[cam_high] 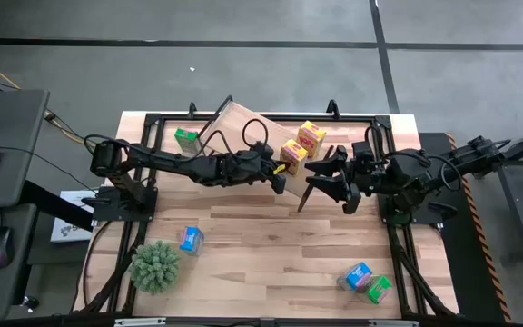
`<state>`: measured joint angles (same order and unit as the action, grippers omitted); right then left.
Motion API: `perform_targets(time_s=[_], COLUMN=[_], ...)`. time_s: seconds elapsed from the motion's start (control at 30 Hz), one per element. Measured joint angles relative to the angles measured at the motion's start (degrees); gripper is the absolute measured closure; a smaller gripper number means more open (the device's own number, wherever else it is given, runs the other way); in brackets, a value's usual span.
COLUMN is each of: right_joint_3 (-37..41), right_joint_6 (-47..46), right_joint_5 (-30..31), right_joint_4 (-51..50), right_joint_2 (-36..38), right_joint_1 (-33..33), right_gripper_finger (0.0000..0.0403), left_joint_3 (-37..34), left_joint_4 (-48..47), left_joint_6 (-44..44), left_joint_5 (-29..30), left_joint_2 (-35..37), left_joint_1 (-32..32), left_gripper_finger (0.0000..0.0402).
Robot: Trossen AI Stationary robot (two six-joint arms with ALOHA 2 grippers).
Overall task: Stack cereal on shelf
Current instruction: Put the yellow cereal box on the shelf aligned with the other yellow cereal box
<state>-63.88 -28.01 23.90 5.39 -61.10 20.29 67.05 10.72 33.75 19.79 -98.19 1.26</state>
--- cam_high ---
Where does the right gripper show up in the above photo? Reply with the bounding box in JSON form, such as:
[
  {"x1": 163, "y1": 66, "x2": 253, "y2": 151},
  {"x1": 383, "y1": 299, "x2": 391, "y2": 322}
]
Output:
[{"x1": 304, "y1": 144, "x2": 383, "y2": 215}]

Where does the grey desk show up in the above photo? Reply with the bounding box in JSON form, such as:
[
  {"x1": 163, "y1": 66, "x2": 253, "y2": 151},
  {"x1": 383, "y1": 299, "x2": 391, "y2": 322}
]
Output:
[{"x1": 0, "y1": 89, "x2": 50, "y2": 322}]

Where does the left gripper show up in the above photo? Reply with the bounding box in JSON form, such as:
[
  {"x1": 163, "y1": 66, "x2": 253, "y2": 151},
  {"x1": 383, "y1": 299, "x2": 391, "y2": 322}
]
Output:
[{"x1": 222, "y1": 150, "x2": 289, "y2": 196}]

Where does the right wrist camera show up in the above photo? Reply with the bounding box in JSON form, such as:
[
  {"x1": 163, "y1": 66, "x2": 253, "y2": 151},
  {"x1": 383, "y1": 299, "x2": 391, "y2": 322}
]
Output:
[{"x1": 351, "y1": 141, "x2": 375, "y2": 161}]

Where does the black rig crossbar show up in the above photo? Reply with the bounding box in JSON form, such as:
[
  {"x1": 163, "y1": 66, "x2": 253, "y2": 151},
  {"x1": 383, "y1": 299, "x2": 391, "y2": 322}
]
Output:
[{"x1": 0, "y1": 312, "x2": 523, "y2": 327}]

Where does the black hazard-striped floor mat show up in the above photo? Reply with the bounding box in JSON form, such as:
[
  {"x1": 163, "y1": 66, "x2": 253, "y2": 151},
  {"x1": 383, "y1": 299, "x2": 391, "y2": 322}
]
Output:
[{"x1": 418, "y1": 131, "x2": 513, "y2": 323}]

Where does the black table frame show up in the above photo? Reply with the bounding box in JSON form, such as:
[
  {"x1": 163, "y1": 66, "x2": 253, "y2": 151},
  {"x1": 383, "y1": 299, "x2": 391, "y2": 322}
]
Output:
[{"x1": 74, "y1": 97, "x2": 459, "y2": 319}]

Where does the wooden shelf with black frame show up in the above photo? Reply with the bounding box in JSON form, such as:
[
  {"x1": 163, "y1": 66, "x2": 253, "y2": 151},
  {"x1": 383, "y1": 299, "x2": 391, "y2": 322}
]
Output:
[{"x1": 196, "y1": 94, "x2": 336, "y2": 214}]

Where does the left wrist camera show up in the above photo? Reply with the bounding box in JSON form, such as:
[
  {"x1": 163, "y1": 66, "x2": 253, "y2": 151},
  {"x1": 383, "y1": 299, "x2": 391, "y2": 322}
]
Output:
[{"x1": 252, "y1": 141, "x2": 275, "y2": 161}]

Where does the yellow Corn Pops box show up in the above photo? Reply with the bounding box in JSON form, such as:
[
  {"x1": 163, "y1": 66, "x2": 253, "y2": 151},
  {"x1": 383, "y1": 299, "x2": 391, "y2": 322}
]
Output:
[
  {"x1": 296, "y1": 120, "x2": 328, "y2": 160},
  {"x1": 280, "y1": 138, "x2": 310, "y2": 177}
]

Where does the green artificial plant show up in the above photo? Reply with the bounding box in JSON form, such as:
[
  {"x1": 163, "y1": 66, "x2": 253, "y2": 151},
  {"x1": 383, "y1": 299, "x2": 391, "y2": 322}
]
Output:
[{"x1": 128, "y1": 240, "x2": 183, "y2": 295}]

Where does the blue Rice Krispies box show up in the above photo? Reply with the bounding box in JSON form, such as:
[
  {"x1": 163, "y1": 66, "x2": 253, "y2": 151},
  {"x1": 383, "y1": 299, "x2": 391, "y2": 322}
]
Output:
[
  {"x1": 179, "y1": 225, "x2": 205, "y2": 256},
  {"x1": 336, "y1": 262, "x2": 374, "y2": 292}
]

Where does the black metal stand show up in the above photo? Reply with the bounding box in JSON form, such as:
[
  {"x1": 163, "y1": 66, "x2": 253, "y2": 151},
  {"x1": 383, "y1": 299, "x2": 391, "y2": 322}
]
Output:
[{"x1": 469, "y1": 118, "x2": 523, "y2": 267}]

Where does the green Apple Jacks box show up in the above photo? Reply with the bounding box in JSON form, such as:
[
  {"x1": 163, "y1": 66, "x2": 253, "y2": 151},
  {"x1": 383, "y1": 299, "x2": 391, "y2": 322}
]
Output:
[
  {"x1": 173, "y1": 127, "x2": 202, "y2": 155},
  {"x1": 361, "y1": 274, "x2": 394, "y2": 305}
]

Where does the desk caster wheel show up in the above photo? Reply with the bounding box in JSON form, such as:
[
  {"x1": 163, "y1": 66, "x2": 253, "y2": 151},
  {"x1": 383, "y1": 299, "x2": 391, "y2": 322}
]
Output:
[{"x1": 21, "y1": 294, "x2": 40, "y2": 313}]

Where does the black computer mouse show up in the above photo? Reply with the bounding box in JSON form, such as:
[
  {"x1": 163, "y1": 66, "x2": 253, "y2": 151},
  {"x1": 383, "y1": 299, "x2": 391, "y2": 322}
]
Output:
[{"x1": 0, "y1": 225, "x2": 16, "y2": 270}]

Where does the white cardboard box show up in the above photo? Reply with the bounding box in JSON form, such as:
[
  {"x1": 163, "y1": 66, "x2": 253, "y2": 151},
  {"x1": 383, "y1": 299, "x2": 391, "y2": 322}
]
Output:
[{"x1": 50, "y1": 189, "x2": 98, "y2": 243}]

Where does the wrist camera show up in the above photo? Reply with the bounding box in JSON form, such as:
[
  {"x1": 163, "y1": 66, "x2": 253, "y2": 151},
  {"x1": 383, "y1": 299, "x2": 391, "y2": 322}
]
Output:
[
  {"x1": 252, "y1": 141, "x2": 275, "y2": 161},
  {"x1": 351, "y1": 141, "x2": 375, "y2": 161}
]

